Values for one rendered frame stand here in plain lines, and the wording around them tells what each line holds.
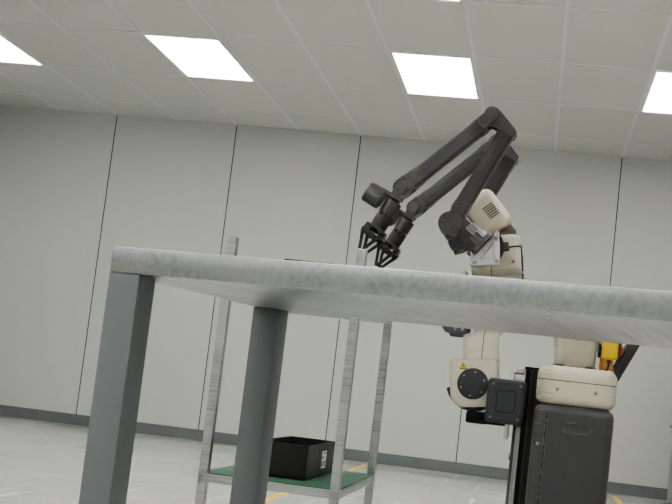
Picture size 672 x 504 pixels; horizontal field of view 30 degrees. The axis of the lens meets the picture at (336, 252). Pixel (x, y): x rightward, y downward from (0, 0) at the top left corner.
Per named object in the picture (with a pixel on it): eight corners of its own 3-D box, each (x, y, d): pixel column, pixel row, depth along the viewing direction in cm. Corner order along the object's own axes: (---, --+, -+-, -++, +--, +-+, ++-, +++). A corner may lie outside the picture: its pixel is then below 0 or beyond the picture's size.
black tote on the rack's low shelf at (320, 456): (304, 481, 404) (308, 446, 405) (252, 474, 407) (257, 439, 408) (332, 472, 460) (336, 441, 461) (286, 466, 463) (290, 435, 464)
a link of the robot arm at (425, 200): (505, 143, 453) (506, 149, 463) (495, 131, 454) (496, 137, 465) (412, 217, 455) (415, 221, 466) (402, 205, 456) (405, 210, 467)
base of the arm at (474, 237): (492, 234, 406) (493, 239, 418) (474, 217, 408) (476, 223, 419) (474, 253, 406) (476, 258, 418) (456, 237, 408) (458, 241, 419)
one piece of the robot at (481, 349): (531, 416, 442) (524, 244, 450) (530, 416, 405) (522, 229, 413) (456, 417, 447) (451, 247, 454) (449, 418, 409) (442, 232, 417)
